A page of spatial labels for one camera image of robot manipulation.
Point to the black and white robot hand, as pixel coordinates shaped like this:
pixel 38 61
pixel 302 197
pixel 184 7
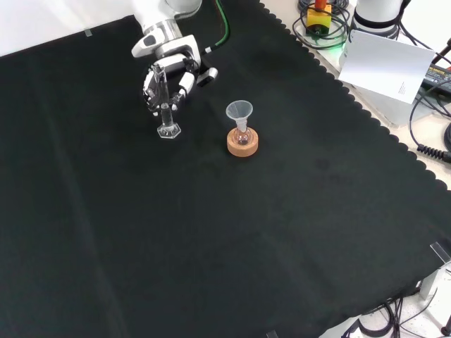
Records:
pixel 176 44

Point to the clear glass graduated cylinder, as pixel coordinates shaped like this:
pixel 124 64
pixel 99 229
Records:
pixel 166 123

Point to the white cylinder with black band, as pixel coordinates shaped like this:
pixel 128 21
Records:
pixel 377 14

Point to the clear plastic funnel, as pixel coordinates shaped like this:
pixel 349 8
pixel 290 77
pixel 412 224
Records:
pixel 238 110

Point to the round-bottom glass flask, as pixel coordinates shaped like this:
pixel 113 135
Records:
pixel 242 137

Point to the yellow stop button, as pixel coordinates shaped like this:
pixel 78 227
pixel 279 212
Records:
pixel 319 19

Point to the black cloth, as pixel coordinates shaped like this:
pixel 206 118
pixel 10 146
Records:
pixel 211 229

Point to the white box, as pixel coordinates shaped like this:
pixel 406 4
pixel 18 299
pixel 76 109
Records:
pixel 394 109

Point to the black power adapter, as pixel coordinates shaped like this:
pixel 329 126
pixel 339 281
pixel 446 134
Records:
pixel 438 79

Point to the black and white wrist camera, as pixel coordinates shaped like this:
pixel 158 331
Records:
pixel 207 76

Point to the white table post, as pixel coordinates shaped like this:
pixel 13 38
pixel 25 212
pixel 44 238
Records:
pixel 431 283

